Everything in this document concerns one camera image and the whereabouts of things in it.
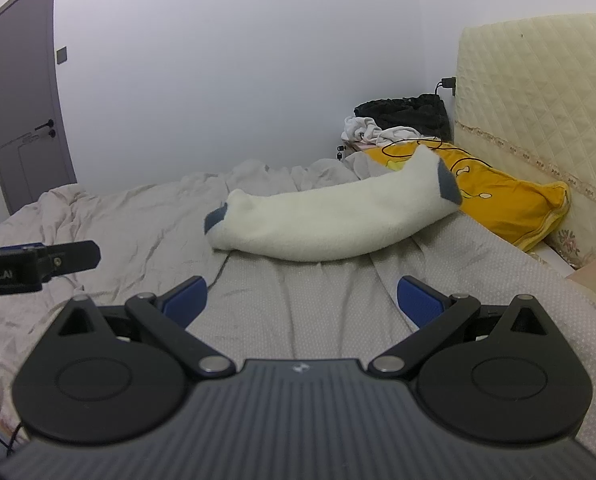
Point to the cream quilted headboard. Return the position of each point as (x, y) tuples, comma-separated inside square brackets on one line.
[(538, 85)]

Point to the grey light switch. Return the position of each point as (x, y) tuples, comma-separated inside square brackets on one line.
[(62, 55)]

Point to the grey dotted duvet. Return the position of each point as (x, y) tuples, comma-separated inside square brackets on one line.
[(127, 220)]

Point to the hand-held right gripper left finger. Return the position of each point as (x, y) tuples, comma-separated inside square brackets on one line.
[(185, 302)]

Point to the black bag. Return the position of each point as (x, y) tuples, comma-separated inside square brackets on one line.
[(408, 110)]

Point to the grey door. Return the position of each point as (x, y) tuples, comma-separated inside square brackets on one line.
[(22, 60)]

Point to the white crumpled cloth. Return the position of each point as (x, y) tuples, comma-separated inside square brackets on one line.
[(365, 127)]

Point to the floral bed sheet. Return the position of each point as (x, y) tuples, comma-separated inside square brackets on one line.
[(570, 240)]

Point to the cream sweater with blue stripes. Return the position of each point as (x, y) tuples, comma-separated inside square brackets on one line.
[(328, 220)]

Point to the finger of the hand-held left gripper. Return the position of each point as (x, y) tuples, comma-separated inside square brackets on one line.
[(75, 256)]

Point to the black charger plug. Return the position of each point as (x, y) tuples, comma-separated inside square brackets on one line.
[(449, 84)]

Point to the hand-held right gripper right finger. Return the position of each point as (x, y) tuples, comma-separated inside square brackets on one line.
[(420, 302)]

